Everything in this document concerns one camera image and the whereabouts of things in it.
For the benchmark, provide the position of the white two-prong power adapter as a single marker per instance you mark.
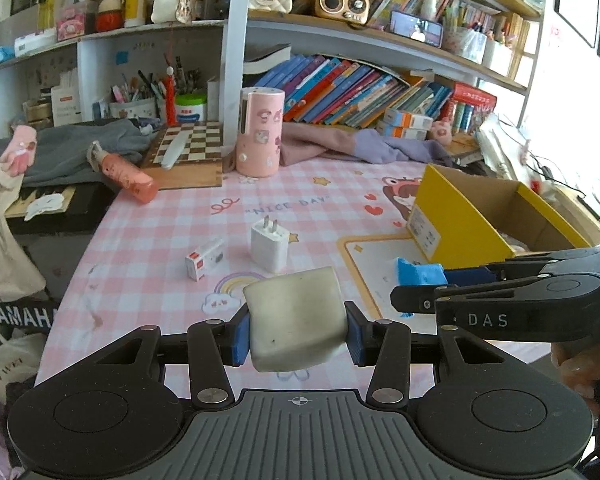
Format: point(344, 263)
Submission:
point(269, 251)

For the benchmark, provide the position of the gold retro radio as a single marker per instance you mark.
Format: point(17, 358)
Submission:
point(341, 5)

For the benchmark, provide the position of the red and white doll jar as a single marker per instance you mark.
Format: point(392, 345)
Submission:
point(110, 15)

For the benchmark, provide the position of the pink spray bottle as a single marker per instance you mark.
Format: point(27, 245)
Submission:
point(130, 180)

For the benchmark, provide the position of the white and yellow thermos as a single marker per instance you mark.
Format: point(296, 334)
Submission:
point(136, 7)

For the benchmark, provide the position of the red knot ornament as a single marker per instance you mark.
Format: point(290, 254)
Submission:
point(536, 189)

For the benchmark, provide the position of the yellow cardboard box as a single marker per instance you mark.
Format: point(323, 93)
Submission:
point(455, 225)

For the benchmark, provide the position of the white cloth garment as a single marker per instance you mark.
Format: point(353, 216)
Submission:
point(5, 240)

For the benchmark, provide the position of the pink cylindrical container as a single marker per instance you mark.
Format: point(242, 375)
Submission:
point(260, 135)

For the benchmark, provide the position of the pink checked desktop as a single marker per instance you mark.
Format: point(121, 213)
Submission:
point(155, 240)

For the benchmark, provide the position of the wooden chessboard box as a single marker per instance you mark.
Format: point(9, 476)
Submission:
point(195, 160)

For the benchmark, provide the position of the white jar with green lid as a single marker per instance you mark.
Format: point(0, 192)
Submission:
point(191, 109)

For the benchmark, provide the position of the white foam block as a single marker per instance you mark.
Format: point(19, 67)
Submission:
point(295, 315)

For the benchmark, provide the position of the black smartphone with lit screen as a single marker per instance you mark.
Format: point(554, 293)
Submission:
point(416, 29)

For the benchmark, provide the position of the person's right hand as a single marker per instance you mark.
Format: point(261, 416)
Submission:
point(577, 365)

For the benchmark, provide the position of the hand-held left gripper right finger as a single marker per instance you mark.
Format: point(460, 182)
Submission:
point(356, 341)

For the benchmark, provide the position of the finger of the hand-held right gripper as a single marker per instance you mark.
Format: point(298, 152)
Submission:
point(415, 300)
point(467, 276)

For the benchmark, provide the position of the clear pen holder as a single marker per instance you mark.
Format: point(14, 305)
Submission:
point(464, 46)

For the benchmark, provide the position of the black electronic keyboard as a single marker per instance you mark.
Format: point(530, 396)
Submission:
point(80, 215)

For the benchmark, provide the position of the grey open book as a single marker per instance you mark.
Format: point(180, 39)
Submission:
point(267, 59)

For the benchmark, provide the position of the white box with red stripe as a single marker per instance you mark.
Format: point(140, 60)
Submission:
point(35, 42)

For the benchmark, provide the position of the blue object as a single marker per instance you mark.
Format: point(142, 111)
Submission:
point(420, 275)

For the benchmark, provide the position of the pink plush glove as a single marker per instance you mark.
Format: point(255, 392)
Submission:
point(21, 152)

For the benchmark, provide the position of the pen cup with pens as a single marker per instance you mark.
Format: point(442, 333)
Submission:
point(132, 107)

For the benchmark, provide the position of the white card box red label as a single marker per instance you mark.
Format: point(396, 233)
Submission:
point(66, 105)

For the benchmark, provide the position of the white bottle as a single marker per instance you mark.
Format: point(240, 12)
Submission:
point(428, 6)

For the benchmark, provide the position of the lilac and pink cloth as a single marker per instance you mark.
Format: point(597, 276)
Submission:
point(360, 145)

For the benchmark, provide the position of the white long case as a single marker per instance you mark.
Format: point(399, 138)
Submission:
point(174, 149)

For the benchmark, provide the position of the white plastic bag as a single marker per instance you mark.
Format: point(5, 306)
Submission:
point(502, 147)

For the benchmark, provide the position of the white printed tote bag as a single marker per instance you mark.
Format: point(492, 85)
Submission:
point(10, 365)

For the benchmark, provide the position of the pink cartoon box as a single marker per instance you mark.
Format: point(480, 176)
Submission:
point(71, 25)

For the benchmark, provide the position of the grey cloth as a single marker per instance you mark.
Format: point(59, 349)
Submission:
point(70, 150)

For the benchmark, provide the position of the small black picture frame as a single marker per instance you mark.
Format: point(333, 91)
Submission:
point(577, 0)

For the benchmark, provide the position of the white wooden bookshelf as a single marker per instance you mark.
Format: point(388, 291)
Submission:
point(232, 60)

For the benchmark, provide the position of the red thick dictionary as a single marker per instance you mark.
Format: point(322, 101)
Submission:
point(475, 96)

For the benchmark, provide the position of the red tassel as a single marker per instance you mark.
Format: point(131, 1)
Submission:
point(171, 100)

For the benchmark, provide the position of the white pen holder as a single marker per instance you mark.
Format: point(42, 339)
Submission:
point(497, 59)

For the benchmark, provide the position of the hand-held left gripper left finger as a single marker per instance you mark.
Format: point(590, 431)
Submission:
point(240, 341)

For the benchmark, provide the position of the pink pig toy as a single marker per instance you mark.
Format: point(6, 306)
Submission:
point(440, 132)

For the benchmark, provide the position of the small white red-label box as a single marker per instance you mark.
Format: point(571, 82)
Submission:
point(204, 261)

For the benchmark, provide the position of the white paper cutout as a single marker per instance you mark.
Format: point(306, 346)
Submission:
point(45, 205)

